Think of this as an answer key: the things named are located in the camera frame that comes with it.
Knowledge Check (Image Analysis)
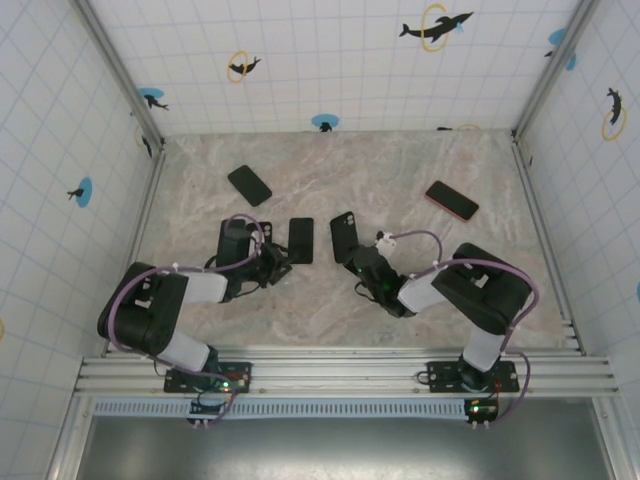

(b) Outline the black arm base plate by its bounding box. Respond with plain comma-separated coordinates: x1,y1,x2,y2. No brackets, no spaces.
163,362,254,396
427,359,519,394

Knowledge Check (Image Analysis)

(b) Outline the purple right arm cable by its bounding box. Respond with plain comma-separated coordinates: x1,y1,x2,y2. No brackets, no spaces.
392,228,544,429

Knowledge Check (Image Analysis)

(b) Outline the dark green smartphone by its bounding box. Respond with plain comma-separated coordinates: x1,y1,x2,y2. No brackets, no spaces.
226,164,274,208

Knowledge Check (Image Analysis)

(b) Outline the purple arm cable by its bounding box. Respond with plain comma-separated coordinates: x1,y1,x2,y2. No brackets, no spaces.
107,213,265,426
392,228,544,429

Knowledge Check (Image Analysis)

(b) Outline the wide aluminium mounting rail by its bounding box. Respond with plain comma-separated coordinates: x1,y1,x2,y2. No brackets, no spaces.
74,348,619,400

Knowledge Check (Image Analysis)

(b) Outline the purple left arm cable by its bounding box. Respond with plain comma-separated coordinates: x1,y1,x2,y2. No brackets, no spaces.
107,213,265,426

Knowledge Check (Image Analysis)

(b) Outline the aluminium side rail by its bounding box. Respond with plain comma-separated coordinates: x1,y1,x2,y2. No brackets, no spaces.
102,142,169,357
510,133,587,357

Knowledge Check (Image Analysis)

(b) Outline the slotted white cable duct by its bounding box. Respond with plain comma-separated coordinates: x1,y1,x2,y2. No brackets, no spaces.
92,398,474,419

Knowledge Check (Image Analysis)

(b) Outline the aluminium frame post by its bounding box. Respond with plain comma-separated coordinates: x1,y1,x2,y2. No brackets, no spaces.
510,0,602,140
69,0,167,151

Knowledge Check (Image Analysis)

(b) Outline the grey metal sheet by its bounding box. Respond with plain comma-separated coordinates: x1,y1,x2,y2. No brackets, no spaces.
74,413,617,480

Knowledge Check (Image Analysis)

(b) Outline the controller board with green light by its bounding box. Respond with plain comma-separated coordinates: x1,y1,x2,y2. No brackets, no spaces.
462,396,501,431
187,387,237,429

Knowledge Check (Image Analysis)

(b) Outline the red phone case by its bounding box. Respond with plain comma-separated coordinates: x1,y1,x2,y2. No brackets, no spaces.
424,180,481,223

